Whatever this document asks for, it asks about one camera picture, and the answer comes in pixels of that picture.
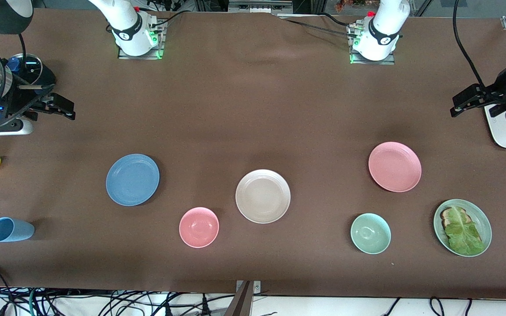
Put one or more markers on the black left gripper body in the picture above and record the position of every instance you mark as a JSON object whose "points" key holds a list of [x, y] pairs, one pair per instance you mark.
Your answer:
{"points": [[497, 90]]}

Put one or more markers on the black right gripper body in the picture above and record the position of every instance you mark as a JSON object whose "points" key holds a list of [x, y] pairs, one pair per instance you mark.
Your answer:
{"points": [[28, 95]]}

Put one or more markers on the pink plate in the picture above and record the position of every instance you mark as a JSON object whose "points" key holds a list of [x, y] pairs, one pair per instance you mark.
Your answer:
{"points": [[394, 166]]}

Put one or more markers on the blue plate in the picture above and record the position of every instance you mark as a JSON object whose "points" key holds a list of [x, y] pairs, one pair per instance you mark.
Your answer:
{"points": [[132, 180]]}

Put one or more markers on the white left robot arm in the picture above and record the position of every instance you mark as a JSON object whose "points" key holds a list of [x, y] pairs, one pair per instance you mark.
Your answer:
{"points": [[384, 26]]}

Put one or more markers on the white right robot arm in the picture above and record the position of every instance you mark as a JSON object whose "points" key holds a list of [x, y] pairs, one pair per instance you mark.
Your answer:
{"points": [[128, 26]]}

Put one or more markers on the white black cooktop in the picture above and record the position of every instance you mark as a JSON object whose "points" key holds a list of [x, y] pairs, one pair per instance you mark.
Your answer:
{"points": [[16, 128]]}

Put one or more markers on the black pot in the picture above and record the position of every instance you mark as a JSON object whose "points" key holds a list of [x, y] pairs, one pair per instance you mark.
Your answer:
{"points": [[47, 75]]}

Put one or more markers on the glass lid with blue knob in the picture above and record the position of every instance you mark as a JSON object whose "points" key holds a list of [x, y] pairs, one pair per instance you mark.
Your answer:
{"points": [[13, 65]]}

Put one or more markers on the green plate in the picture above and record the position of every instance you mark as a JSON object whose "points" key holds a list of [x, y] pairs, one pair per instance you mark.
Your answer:
{"points": [[483, 221]]}

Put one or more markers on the blue cup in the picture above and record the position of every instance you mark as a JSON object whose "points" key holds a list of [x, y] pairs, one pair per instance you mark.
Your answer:
{"points": [[11, 229]]}

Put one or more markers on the toasted bread slice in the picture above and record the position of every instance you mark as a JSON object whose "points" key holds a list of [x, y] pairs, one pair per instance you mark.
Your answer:
{"points": [[445, 215]]}

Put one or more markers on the green lettuce leaf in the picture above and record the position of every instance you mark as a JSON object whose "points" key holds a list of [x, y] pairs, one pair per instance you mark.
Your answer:
{"points": [[464, 237]]}

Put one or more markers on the green bowl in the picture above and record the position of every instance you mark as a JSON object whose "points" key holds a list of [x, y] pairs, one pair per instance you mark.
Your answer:
{"points": [[370, 233]]}

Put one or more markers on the pink bowl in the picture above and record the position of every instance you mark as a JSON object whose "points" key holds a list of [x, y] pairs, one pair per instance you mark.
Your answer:
{"points": [[199, 227]]}

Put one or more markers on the brown table cloth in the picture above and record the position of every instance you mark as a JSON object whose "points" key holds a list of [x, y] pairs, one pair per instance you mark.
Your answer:
{"points": [[253, 109]]}

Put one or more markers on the beige plate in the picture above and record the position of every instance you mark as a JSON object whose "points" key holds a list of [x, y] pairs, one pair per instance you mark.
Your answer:
{"points": [[262, 196]]}

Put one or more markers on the grey metal box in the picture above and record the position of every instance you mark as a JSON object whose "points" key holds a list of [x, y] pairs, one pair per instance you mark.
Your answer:
{"points": [[259, 6]]}

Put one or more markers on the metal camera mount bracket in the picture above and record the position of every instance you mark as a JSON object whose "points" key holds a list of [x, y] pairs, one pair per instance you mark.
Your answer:
{"points": [[246, 298]]}

